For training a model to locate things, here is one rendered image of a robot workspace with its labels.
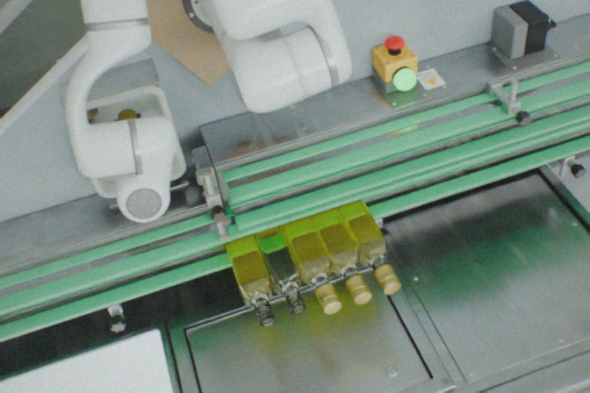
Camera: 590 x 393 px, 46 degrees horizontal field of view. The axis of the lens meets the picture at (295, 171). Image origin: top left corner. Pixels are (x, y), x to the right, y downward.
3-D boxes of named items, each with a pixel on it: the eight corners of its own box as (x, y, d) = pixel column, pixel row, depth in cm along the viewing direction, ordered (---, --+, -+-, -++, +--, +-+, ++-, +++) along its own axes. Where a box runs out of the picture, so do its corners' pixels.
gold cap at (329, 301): (315, 298, 126) (324, 317, 123) (314, 286, 124) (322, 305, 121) (334, 292, 127) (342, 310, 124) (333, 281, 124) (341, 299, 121)
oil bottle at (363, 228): (325, 199, 145) (364, 275, 130) (323, 181, 141) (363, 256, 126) (350, 190, 146) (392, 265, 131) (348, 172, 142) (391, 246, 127)
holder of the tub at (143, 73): (104, 189, 142) (109, 215, 136) (58, 82, 122) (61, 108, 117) (185, 165, 144) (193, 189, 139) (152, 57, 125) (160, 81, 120)
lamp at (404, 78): (392, 88, 138) (398, 96, 136) (391, 69, 135) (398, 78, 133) (412, 82, 139) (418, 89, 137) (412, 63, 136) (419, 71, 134)
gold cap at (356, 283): (345, 289, 127) (354, 307, 124) (344, 277, 125) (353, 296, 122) (363, 282, 128) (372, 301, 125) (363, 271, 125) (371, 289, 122)
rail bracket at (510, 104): (480, 90, 139) (515, 130, 130) (484, 60, 134) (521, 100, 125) (498, 85, 140) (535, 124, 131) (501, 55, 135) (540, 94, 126)
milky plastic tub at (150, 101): (96, 173, 138) (101, 202, 131) (57, 83, 122) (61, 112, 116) (180, 148, 140) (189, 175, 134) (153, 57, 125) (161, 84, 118)
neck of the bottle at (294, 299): (283, 296, 127) (291, 317, 123) (281, 286, 125) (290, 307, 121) (298, 291, 127) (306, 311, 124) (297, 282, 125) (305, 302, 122)
